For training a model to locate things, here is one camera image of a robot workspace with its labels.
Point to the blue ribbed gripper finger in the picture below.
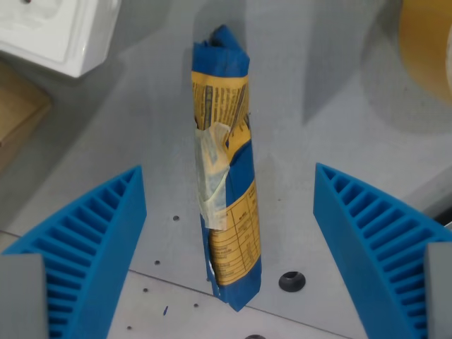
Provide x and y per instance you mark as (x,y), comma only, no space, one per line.
(356,226)
(106,226)

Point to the blue bag with yellow label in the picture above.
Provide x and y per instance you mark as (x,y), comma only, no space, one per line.
(233,183)

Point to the brown cardboard sheet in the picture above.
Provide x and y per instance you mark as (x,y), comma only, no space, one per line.
(21,113)

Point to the roll of clear adhesive tape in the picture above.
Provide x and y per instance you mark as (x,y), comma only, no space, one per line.
(427,42)

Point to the white wall power socket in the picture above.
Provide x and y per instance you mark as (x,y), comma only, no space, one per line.
(63,31)

